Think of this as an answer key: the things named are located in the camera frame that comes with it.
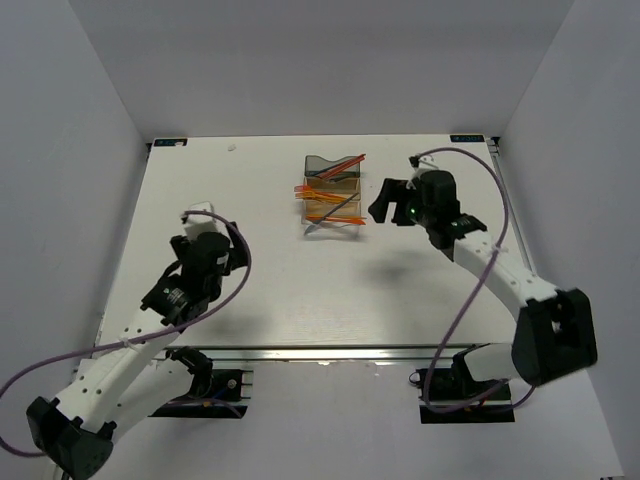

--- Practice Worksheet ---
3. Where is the blue chopstick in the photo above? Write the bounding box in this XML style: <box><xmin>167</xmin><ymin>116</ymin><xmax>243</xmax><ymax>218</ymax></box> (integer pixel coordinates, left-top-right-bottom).
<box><xmin>310</xmin><ymin>167</ymin><xmax>342</xmax><ymax>178</ymax></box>

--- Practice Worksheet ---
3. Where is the orange plastic fork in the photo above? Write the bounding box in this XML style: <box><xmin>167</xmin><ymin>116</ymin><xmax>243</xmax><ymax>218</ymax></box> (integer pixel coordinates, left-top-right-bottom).
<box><xmin>295</xmin><ymin>192</ymin><xmax>347</xmax><ymax>205</ymax></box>

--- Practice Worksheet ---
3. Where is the red plastic fork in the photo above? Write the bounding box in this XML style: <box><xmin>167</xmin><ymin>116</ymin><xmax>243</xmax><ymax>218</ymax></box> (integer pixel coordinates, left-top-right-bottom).
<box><xmin>294</xmin><ymin>185</ymin><xmax>325</xmax><ymax>196</ymax></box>

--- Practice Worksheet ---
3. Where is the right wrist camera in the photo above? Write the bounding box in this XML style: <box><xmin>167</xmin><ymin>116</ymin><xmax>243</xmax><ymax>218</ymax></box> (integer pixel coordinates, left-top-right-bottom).
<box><xmin>407</xmin><ymin>154</ymin><xmax>439</xmax><ymax>189</ymax></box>

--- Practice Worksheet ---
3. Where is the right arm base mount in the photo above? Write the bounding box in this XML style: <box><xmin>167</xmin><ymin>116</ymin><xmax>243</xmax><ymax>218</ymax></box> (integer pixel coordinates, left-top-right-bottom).
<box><xmin>408</xmin><ymin>363</ymin><xmax>515</xmax><ymax>425</ymax></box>

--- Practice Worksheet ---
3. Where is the purple cable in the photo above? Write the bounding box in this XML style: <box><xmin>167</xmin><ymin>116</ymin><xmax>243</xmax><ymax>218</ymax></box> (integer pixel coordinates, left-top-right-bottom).
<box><xmin>410</xmin><ymin>147</ymin><xmax>539</xmax><ymax>412</ymax></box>
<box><xmin>0</xmin><ymin>210</ymin><xmax>252</xmax><ymax>457</ymax></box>

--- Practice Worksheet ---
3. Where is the blue plastic knife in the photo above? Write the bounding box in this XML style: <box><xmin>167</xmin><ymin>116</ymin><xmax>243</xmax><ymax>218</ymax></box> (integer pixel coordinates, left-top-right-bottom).
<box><xmin>304</xmin><ymin>193</ymin><xmax>359</xmax><ymax>235</ymax></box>

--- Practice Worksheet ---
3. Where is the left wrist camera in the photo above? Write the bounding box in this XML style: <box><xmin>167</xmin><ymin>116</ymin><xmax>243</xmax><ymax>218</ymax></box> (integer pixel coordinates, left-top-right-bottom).
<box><xmin>181</xmin><ymin>201</ymin><xmax>218</xmax><ymax>242</ymax></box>

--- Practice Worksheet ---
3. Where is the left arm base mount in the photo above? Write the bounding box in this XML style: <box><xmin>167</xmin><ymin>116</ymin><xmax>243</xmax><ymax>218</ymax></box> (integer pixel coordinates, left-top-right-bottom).
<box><xmin>150</xmin><ymin>347</ymin><xmax>254</xmax><ymax>419</ymax></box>

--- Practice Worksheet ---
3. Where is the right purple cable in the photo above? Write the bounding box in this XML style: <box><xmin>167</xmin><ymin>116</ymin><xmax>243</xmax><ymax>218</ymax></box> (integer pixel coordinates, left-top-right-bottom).
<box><xmin>410</xmin><ymin>147</ymin><xmax>539</xmax><ymax>412</ymax></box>

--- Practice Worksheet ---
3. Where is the clear plastic container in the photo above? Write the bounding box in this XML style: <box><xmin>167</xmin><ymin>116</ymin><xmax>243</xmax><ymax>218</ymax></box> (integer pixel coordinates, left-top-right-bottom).
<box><xmin>301</xmin><ymin>200</ymin><xmax>366</xmax><ymax>238</ymax></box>

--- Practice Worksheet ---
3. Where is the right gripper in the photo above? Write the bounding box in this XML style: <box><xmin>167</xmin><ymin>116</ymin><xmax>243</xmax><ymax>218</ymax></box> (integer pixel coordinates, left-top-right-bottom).
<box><xmin>368</xmin><ymin>179</ymin><xmax>434</xmax><ymax>229</ymax></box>

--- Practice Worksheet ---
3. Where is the right blue corner sticker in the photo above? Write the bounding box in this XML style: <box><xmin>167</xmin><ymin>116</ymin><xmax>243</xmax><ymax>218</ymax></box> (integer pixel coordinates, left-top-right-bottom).
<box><xmin>449</xmin><ymin>134</ymin><xmax>485</xmax><ymax>143</ymax></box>

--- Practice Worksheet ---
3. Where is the left blue corner sticker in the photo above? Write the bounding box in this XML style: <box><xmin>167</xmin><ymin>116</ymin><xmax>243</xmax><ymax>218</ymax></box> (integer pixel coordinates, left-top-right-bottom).
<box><xmin>152</xmin><ymin>138</ymin><xmax>188</xmax><ymax>148</ymax></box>

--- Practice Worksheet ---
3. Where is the orange plastic spork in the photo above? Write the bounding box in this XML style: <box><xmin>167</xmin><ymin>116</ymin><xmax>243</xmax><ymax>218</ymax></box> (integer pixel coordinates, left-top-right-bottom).
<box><xmin>297</xmin><ymin>186</ymin><xmax>359</xmax><ymax>204</ymax></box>

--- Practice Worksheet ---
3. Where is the red plastic knife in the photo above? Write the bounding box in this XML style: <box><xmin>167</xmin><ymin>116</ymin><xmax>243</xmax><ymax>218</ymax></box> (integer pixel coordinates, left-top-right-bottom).
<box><xmin>304</xmin><ymin>215</ymin><xmax>366</xmax><ymax>225</ymax></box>

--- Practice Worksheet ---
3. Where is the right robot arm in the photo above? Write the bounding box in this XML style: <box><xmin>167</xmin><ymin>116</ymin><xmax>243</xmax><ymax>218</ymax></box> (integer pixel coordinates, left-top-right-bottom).
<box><xmin>368</xmin><ymin>170</ymin><xmax>598</xmax><ymax>399</ymax></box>

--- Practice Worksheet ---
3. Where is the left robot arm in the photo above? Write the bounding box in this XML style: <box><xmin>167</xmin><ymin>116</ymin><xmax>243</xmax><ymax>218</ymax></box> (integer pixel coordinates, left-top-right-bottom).
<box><xmin>26</xmin><ymin>228</ymin><xmax>251</xmax><ymax>479</ymax></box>

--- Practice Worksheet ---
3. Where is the dark smoked plastic container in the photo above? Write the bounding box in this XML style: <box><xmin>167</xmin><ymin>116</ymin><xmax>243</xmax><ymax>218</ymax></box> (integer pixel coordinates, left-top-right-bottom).
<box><xmin>304</xmin><ymin>154</ymin><xmax>366</xmax><ymax>180</ymax></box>

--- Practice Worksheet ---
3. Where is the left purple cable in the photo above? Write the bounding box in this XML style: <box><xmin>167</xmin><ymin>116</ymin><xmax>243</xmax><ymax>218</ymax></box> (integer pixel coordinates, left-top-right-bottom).
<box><xmin>0</xmin><ymin>210</ymin><xmax>252</xmax><ymax>457</ymax></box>

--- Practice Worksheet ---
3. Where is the blue corner sticker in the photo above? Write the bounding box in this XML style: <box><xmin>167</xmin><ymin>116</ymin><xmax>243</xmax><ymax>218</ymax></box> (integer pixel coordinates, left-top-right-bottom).
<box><xmin>449</xmin><ymin>134</ymin><xmax>485</xmax><ymax>143</ymax></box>
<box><xmin>152</xmin><ymin>138</ymin><xmax>188</xmax><ymax>148</ymax></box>

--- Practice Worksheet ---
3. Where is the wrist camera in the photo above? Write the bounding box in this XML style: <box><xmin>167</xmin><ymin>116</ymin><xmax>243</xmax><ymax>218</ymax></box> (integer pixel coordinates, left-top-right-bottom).
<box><xmin>181</xmin><ymin>201</ymin><xmax>218</xmax><ymax>242</ymax></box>
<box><xmin>407</xmin><ymin>154</ymin><xmax>439</xmax><ymax>189</ymax></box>

